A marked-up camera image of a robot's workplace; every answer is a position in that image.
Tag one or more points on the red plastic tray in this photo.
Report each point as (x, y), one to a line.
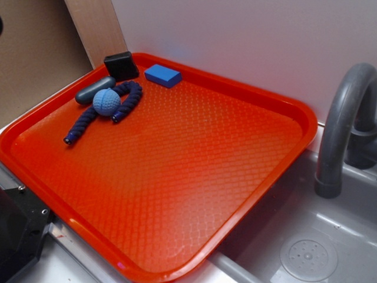
(156, 193)

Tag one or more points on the blue rectangular block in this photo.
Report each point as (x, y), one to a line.
(163, 76)

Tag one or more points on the light blue textured ball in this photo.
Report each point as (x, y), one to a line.
(106, 102)

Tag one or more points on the dark grey oblong capsule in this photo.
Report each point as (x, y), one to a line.
(86, 95)

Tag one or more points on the grey plastic sink basin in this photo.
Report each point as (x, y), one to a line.
(251, 252)

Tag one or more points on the light wooden board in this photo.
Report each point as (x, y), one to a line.
(98, 28)

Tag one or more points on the grey sink faucet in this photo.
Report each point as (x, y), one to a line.
(349, 136)

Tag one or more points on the round grey sink drain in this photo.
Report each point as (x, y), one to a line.
(309, 257)

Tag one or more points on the black metal mount block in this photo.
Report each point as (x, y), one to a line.
(25, 221)

